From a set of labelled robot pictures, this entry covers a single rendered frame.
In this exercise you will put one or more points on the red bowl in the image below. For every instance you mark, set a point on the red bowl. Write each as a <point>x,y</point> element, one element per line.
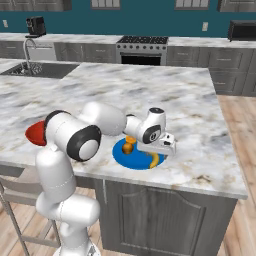
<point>36,134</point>

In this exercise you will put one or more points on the yellow banana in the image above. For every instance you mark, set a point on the yellow banana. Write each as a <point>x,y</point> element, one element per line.
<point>155,161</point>

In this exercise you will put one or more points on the black microwave oven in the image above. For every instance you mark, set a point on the black microwave oven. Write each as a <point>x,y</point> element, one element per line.
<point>242,30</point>

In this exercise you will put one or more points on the steel dishwasher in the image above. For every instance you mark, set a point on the steel dishwasher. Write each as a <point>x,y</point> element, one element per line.
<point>42,52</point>

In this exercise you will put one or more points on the grey bar stool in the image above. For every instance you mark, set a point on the grey bar stool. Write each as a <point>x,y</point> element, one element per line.
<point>16,196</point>

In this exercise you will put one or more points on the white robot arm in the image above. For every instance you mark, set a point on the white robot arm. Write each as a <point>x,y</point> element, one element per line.
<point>55,173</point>

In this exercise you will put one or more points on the steel range with oven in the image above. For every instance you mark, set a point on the steel range with oven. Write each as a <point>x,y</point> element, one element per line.
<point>142,50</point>

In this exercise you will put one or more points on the brown pear-shaped fruit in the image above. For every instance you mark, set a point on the brown pear-shaped fruit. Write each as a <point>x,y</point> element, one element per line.
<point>127,148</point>

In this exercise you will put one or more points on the grey kitchen sink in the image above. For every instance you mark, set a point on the grey kitchen sink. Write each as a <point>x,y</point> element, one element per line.
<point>46,69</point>

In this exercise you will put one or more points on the grey island cupboard door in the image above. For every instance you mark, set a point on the grey island cupboard door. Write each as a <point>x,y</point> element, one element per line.
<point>163,220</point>

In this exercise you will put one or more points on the white wall socket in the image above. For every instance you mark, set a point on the white wall socket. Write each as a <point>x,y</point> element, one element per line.
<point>204,26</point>
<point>5,23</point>

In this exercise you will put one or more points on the orange round fruit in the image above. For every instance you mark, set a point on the orange round fruit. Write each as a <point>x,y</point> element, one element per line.
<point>130,138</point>

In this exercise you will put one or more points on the grey wall cupboards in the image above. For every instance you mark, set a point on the grey wall cupboards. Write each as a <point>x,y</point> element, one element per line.
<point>33,4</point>
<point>237,5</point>

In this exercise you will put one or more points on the black coffee machine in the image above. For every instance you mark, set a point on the black coffee machine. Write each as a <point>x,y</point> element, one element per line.
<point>36,26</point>

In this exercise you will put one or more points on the blue round plate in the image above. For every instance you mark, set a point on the blue round plate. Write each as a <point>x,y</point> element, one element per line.
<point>136,160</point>

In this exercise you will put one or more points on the silver tap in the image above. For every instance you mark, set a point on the silver tap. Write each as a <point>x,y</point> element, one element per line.
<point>27,50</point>

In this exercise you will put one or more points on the grey base cupboards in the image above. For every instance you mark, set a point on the grey base cupboards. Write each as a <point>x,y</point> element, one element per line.
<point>226,66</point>
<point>11,50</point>
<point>85,52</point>

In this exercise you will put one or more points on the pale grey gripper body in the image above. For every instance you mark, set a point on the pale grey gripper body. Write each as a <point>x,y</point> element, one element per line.
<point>150,147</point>

